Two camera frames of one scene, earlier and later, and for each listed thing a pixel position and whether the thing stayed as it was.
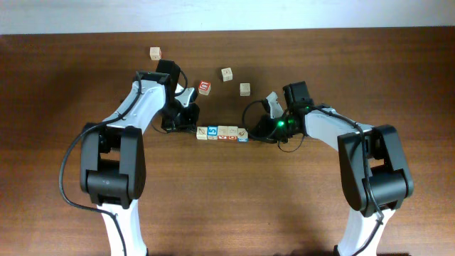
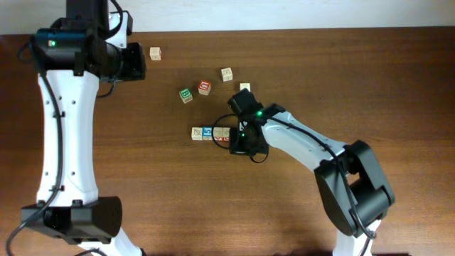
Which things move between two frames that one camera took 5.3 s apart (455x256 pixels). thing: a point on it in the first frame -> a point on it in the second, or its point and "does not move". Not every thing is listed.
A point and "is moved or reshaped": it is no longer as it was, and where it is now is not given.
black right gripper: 262,125 -> 237,149
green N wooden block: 244,89 does not move
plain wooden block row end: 202,133 is moved or reshaped
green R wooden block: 227,74 does not move
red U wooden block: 205,87 does not move
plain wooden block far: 155,52 does not move
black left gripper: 188,126 -> 138,72
